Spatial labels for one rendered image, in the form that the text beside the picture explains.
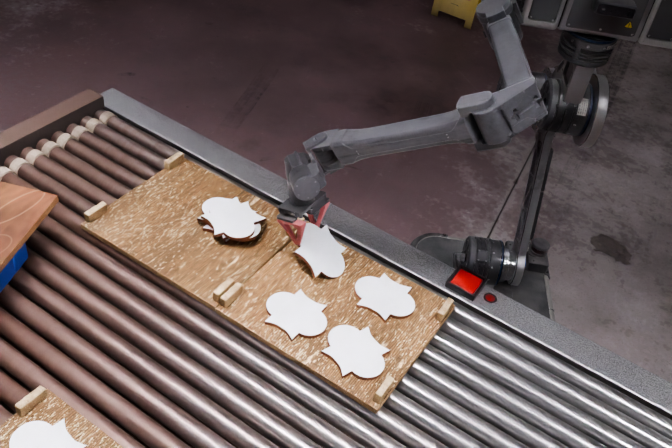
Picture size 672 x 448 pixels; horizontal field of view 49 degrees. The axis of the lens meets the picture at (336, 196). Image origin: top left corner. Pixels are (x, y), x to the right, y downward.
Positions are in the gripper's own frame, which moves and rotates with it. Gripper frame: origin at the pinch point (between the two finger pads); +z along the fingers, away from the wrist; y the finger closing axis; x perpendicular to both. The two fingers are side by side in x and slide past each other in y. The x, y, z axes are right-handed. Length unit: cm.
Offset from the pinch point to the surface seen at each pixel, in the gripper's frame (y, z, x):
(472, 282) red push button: 19.1, 15.9, -32.8
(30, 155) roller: -14, -11, 77
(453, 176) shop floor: 178, 86, 46
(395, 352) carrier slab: -11.1, 15.1, -28.7
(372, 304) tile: -3.7, 11.2, -19.0
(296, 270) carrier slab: -5.0, 7.2, 0.2
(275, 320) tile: -20.8, 8.2, -5.4
